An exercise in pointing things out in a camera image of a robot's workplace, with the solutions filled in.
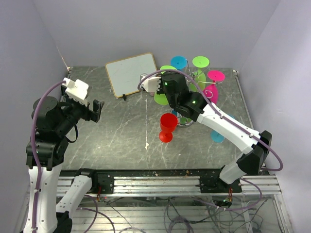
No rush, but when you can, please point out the small whiteboard with wooden frame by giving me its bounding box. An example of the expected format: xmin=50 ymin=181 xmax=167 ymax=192
xmin=105 ymin=52 xmax=156 ymax=98

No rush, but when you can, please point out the red wine glass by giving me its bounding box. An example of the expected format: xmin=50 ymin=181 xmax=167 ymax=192
xmin=159 ymin=113 xmax=178 ymax=143

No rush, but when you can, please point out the pink wine glass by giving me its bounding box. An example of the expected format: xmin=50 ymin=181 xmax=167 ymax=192
xmin=203 ymin=70 xmax=225 ymax=104

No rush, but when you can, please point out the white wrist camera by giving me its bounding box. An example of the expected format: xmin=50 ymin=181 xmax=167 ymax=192
xmin=62 ymin=78 xmax=89 ymax=107
xmin=139 ymin=76 xmax=161 ymax=93

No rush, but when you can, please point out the blue wine glass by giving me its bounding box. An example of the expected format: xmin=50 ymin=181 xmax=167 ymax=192
xmin=210 ymin=114 xmax=235 ymax=143
xmin=171 ymin=56 xmax=188 ymax=71

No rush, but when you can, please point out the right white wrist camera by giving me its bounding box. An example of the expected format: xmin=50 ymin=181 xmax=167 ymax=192
xmin=139 ymin=76 xmax=161 ymax=93

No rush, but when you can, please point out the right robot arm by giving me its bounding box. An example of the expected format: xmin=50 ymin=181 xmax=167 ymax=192
xmin=159 ymin=71 xmax=272 ymax=192

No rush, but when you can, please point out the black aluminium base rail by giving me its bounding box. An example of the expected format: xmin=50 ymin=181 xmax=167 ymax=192
xmin=55 ymin=169 xmax=243 ymax=195

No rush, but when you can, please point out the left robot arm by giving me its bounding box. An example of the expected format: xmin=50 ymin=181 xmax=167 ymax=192
xmin=23 ymin=96 xmax=104 ymax=233

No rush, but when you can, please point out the chrome wine glass rack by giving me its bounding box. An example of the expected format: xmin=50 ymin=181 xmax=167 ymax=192
xmin=170 ymin=57 xmax=223 ymax=128

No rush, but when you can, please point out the green wine glass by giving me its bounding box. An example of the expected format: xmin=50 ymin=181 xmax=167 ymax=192
xmin=191 ymin=56 xmax=210 ymax=90
xmin=154 ymin=65 xmax=176 ymax=105

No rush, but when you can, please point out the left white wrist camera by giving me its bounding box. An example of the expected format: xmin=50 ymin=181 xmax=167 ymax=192
xmin=62 ymin=78 xmax=89 ymax=107

